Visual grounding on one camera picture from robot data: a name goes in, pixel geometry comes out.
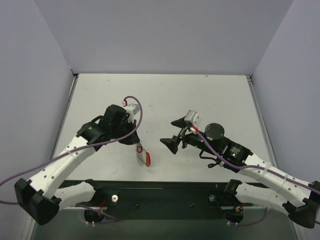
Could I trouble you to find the red plastic key tag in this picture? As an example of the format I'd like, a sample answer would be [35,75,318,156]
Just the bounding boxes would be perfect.
[136,146,143,153]

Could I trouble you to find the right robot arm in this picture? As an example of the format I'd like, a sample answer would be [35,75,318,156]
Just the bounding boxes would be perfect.
[160,116,320,229]

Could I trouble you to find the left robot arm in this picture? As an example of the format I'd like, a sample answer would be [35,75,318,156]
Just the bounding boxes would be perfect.
[14,103,143,226]

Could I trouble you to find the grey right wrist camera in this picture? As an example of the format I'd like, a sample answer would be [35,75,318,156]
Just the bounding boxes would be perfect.
[184,110,201,127]

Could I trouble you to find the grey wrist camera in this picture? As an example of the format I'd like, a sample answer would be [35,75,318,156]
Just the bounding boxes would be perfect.
[124,103,141,116]
[184,110,201,127]

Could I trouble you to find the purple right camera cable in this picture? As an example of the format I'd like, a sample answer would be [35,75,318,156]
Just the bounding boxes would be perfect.
[196,129,320,226]

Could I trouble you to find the purple camera cable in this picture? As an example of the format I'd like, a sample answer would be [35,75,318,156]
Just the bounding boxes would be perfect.
[196,129,320,226]
[0,95,144,205]

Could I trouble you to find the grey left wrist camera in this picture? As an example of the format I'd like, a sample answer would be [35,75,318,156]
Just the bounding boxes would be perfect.
[124,103,141,116]

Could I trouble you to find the aluminium frame rail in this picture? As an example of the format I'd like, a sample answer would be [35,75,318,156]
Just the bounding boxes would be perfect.
[245,74,278,167]

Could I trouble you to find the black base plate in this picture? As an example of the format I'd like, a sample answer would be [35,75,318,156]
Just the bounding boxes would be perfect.
[81,181,242,221]

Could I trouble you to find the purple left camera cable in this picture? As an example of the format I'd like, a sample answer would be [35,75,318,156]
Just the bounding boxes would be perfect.
[0,95,144,205]

